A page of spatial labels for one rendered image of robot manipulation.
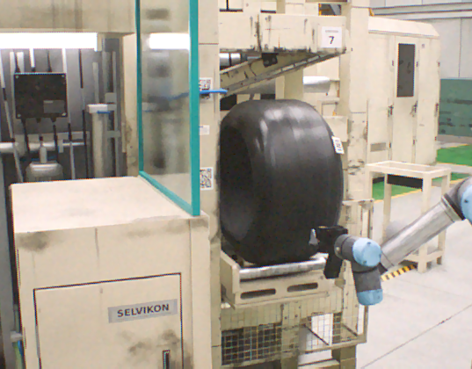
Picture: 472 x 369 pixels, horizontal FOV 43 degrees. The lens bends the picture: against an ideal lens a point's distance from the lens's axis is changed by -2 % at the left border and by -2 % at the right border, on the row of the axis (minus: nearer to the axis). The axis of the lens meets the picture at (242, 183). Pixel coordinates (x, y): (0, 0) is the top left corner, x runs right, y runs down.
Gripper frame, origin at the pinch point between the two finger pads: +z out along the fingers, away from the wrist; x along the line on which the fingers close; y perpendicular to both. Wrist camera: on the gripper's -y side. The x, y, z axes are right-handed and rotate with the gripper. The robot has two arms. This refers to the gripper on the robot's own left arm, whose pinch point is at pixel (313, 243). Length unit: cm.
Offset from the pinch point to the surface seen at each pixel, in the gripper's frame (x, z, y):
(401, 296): -160, 180, -80
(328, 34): -28, 35, 74
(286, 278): 4.4, 12.1, -13.4
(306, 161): 3.5, -4.1, 27.3
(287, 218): 10.3, -3.3, 9.7
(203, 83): 31, 11, 53
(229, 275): 26.0, 9.5, -9.0
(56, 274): 84, -53, 10
